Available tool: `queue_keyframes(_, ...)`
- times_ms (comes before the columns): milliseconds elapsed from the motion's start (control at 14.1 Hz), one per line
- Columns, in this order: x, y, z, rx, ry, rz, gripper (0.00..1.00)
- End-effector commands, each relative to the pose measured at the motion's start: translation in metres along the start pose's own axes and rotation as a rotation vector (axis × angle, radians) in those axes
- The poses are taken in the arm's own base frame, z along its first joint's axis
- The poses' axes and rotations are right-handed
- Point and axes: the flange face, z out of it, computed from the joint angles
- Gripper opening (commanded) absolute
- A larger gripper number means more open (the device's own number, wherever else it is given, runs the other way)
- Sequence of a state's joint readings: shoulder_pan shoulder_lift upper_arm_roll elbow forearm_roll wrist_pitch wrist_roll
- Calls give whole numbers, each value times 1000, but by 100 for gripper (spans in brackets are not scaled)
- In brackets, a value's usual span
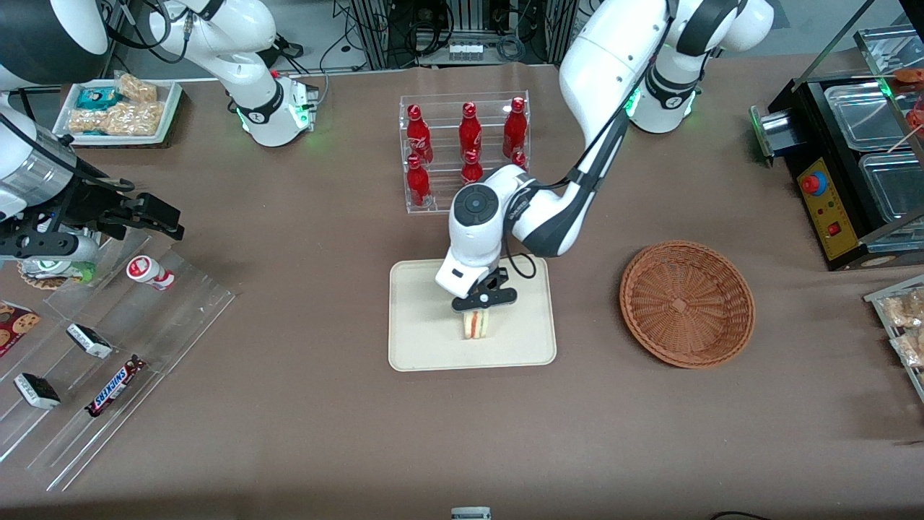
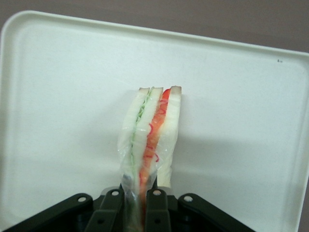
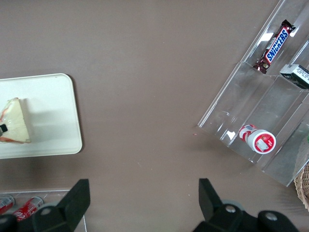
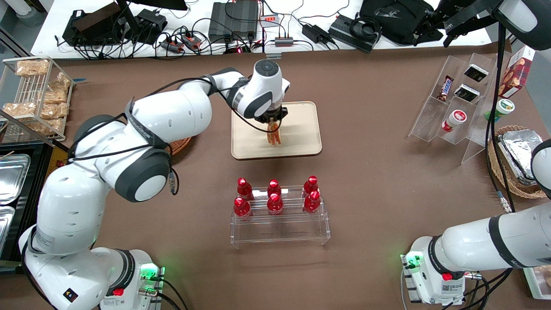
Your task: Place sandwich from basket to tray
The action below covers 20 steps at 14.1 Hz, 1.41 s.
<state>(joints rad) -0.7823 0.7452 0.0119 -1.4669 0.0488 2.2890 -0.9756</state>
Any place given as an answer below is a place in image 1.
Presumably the aluminium equipment rack with cables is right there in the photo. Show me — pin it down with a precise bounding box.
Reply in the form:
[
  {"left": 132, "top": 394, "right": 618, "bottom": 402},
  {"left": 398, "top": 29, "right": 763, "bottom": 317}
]
[{"left": 334, "top": 0, "right": 587, "bottom": 70}]

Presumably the cream rectangular plastic tray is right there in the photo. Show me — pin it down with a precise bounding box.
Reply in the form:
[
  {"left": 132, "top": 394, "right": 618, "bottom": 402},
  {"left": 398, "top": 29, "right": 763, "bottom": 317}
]
[{"left": 388, "top": 258, "right": 557, "bottom": 372}]

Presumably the clear acrylic bottle rack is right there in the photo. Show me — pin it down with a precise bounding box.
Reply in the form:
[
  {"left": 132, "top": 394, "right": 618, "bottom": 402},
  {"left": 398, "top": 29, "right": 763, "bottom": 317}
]
[{"left": 399, "top": 92, "right": 531, "bottom": 215}]

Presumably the red chocolate chip cookie pack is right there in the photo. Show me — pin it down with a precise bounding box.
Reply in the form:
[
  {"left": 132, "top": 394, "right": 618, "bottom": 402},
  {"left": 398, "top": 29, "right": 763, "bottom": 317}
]
[{"left": 0, "top": 301, "right": 41, "bottom": 359}]

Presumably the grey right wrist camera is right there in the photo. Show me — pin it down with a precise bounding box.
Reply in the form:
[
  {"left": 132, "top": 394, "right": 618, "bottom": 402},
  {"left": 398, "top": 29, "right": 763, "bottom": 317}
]
[{"left": 0, "top": 233, "right": 100, "bottom": 264}]

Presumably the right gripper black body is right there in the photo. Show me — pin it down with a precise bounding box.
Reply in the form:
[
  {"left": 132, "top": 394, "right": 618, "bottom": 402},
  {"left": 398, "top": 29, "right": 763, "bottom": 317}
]
[{"left": 0, "top": 177, "right": 139, "bottom": 257}]

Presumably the black white snack bar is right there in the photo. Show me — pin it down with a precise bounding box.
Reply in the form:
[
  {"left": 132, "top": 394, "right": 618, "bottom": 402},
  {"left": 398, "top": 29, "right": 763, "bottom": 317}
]
[
  {"left": 14, "top": 373, "right": 61, "bottom": 410},
  {"left": 66, "top": 324, "right": 114, "bottom": 360}
]

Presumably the silver metal appliance drawer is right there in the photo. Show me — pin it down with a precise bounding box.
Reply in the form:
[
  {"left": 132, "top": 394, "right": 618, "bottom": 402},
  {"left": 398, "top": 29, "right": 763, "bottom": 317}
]
[{"left": 749, "top": 105, "right": 796, "bottom": 168}]

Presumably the green white snack cup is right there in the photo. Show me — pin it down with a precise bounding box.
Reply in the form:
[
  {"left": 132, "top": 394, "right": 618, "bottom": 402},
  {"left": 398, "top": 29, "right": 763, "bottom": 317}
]
[{"left": 18, "top": 253, "right": 97, "bottom": 291}]

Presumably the beige puffed rice snack pack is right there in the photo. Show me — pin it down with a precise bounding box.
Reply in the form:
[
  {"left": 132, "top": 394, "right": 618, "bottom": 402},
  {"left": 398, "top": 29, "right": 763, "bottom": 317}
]
[
  {"left": 105, "top": 101, "right": 166, "bottom": 137},
  {"left": 69, "top": 108, "right": 109, "bottom": 135},
  {"left": 115, "top": 72, "right": 158, "bottom": 103}
]

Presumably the clear bag of rice crackers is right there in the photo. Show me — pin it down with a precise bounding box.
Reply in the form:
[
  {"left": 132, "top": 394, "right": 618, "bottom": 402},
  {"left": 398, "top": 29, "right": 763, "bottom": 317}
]
[
  {"left": 882, "top": 289, "right": 924, "bottom": 329},
  {"left": 895, "top": 329, "right": 924, "bottom": 369}
]

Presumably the Snickers chocolate bar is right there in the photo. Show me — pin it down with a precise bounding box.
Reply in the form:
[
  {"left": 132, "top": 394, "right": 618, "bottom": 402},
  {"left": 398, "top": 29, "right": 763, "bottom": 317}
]
[{"left": 84, "top": 356, "right": 147, "bottom": 418}]

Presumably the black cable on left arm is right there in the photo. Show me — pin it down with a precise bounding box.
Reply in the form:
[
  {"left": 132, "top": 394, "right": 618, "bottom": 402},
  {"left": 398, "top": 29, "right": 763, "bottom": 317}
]
[{"left": 502, "top": 107, "right": 637, "bottom": 282}]

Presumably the white snack tray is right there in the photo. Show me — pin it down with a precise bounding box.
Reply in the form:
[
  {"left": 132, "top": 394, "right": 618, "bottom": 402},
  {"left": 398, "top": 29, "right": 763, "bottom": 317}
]
[{"left": 52, "top": 76, "right": 183, "bottom": 147}]

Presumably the clear acrylic stepped display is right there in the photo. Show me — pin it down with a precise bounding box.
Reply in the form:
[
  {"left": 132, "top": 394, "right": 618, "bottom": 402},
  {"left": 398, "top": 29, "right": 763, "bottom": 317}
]
[{"left": 0, "top": 231, "right": 236, "bottom": 493}]

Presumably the triangular sandwich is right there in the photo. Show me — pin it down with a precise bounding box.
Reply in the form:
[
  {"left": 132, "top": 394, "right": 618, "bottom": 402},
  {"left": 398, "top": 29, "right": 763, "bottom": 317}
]
[{"left": 462, "top": 308, "right": 494, "bottom": 341}]

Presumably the small white yogurt bottle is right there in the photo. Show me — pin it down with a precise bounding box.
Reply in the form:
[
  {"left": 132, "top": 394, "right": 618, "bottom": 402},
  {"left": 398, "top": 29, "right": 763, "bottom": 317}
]
[{"left": 126, "top": 255, "right": 176, "bottom": 292}]

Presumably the teal snack packet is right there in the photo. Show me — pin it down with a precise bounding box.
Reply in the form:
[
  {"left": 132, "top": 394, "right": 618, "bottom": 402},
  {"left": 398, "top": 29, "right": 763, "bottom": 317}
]
[{"left": 76, "top": 87, "right": 121, "bottom": 111}]

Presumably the black food warmer appliance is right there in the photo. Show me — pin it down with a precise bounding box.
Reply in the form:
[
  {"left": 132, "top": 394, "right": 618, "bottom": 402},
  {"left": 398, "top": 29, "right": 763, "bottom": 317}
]
[{"left": 749, "top": 25, "right": 924, "bottom": 272}]

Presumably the silver metal food pan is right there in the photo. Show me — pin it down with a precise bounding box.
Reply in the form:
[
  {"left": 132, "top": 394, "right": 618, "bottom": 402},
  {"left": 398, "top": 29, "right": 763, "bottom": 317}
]
[
  {"left": 859, "top": 152, "right": 924, "bottom": 226},
  {"left": 824, "top": 81, "right": 912, "bottom": 152}
]

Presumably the round brown wicker basket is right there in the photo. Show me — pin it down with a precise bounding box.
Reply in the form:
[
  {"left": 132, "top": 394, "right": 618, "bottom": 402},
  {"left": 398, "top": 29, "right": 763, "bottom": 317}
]
[{"left": 619, "top": 240, "right": 756, "bottom": 369}]

